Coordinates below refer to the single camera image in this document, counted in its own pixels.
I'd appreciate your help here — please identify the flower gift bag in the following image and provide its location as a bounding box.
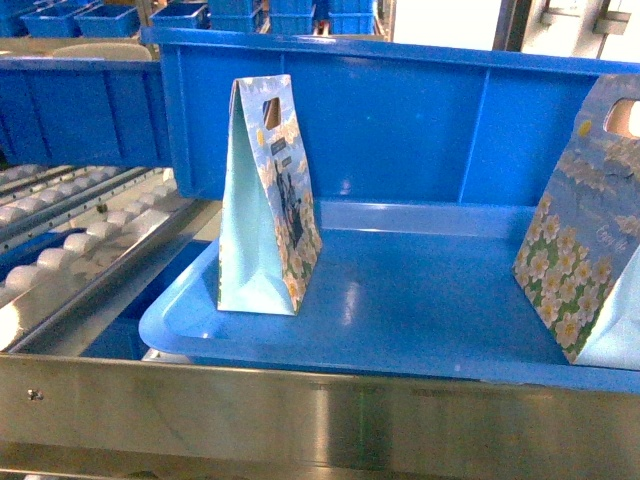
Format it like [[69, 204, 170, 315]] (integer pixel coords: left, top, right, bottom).
[[512, 74, 639, 370], [217, 74, 322, 316]]

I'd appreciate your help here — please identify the white roller conveyor track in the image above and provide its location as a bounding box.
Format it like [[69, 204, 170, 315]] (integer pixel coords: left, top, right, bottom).
[[1, 181, 199, 352]]

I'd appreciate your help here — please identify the shallow blue plastic tray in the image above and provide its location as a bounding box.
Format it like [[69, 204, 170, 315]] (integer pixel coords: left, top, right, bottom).
[[139, 200, 639, 394]]

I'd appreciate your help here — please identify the large blue plastic crate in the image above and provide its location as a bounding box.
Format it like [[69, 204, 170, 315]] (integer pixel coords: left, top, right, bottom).
[[142, 27, 639, 206]]

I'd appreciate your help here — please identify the blue crate at left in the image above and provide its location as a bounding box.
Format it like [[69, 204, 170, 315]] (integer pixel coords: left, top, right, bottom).
[[1, 57, 172, 168]]

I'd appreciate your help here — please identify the stainless steel front rail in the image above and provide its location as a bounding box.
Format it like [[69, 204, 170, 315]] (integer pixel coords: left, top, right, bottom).
[[1, 355, 639, 479]]

